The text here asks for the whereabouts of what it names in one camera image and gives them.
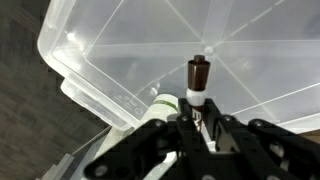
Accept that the white paper cup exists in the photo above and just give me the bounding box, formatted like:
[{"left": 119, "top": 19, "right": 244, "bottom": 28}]
[{"left": 140, "top": 94, "right": 179, "bottom": 124}]

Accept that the clear plastic storage bin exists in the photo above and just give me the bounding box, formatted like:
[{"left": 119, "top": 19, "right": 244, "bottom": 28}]
[{"left": 37, "top": 0, "right": 320, "bottom": 133}]

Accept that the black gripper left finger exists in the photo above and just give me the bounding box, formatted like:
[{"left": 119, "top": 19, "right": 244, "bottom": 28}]
[{"left": 83, "top": 97, "right": 198, "bottom": 180}]

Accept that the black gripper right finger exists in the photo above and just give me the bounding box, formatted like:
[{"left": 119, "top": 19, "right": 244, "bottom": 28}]
[{"left": 202, "top": 98, "right": 320, "bottom": 180}]

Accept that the brown and white marker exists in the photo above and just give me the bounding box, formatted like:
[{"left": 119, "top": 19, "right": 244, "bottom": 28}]
[{"left": 186, "top": 55, "right": 211, "bottom": 131}]

